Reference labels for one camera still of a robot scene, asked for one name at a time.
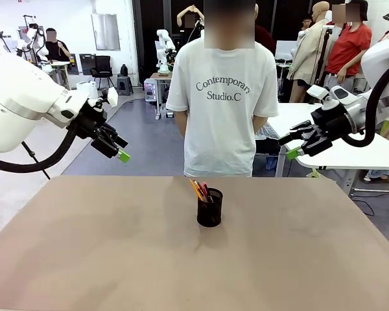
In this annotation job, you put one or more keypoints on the white work table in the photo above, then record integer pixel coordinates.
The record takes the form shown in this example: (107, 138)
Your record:
(360, 158)

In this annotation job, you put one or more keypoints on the black tripod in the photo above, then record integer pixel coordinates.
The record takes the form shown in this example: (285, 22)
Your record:
(37, 162)

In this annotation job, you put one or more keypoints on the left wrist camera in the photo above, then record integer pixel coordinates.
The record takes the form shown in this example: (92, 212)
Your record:
(113, 96)

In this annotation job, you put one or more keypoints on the black office chair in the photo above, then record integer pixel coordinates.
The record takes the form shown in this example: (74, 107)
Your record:
(102, 66)

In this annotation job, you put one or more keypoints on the mannequin in dark red top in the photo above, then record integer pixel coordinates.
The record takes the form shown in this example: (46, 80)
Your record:
(266, 39)

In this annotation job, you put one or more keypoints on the person right forearm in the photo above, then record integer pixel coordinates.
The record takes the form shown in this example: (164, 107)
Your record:
(181, 123)

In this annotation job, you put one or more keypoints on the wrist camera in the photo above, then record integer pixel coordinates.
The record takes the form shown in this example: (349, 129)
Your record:
(317, 92)
(113, 96)

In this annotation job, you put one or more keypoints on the grey metal wall panel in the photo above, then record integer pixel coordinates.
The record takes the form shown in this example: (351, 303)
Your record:
(105, 32)

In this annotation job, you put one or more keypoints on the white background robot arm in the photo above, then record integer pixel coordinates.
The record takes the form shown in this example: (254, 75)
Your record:
(163, 39)

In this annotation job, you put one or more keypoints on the grey plastic stool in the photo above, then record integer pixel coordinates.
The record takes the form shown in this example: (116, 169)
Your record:
(124, 85)

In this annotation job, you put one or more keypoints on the black mesh pen holder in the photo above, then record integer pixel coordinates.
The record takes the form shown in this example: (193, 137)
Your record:
(209, 214)

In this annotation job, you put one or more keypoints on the background man with glasses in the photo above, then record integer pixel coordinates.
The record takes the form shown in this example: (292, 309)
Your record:
(306, 23)

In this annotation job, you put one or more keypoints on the white display panel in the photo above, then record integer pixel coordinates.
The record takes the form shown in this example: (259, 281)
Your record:
(285, 50)

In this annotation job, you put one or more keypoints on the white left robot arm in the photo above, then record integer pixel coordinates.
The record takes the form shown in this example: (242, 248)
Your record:
(19, 100)

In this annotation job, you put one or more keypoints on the pale yellow plastic part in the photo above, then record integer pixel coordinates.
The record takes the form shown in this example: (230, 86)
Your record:
(314, 173)

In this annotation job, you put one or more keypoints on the person left forearm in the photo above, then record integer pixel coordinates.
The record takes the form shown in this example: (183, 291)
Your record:
(260, 122)

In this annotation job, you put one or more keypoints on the white background desk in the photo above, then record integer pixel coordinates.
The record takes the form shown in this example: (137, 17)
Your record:
(58, 64)

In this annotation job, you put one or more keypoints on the blue container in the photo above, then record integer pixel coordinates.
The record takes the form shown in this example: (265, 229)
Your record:
(270, 163)

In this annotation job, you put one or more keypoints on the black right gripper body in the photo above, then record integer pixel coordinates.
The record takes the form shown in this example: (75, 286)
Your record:
(334, 123)

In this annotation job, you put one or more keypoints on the seated man black shirt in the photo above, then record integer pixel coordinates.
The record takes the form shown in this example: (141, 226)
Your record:
(55, 48)

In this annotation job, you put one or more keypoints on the person in white T-shirt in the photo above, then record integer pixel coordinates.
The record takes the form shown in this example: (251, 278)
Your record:
(220, 136)

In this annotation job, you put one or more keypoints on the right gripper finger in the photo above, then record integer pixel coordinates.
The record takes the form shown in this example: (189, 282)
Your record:
(312, 145)
(298, 133)

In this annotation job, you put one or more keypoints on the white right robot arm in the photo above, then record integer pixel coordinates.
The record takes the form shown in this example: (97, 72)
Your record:
(379, 58)

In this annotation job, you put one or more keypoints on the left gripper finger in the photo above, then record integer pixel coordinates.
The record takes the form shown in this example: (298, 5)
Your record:
(116, 136)
(110, 149)

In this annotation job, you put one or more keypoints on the yellow pencil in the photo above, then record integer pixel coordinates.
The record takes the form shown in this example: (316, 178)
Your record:
(195, 189)

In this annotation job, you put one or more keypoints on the mannequin in beige coat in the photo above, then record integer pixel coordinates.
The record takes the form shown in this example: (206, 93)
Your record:
(308, 55)

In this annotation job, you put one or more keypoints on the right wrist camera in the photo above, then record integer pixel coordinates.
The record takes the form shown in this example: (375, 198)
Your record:
(317, 92)

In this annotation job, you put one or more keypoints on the orange black pen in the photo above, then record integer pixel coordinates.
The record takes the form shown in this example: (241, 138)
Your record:
(199, 191)

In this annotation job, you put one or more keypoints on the person in red shirt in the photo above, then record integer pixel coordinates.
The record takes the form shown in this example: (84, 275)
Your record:
(348, 48)

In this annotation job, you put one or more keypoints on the background person in black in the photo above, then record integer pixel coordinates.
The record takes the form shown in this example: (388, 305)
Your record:
(189, 21)

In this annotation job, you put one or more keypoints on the small black bag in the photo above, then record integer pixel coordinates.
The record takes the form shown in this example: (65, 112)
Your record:
(124, 70)

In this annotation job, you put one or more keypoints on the computer tower with lights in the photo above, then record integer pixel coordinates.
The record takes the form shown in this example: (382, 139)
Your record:
(150, 90)

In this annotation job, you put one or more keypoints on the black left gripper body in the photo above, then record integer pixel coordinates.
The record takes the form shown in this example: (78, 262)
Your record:
(90, 121)

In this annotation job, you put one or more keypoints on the white air purifier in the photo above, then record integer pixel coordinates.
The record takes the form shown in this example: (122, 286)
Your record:
(84, 89)

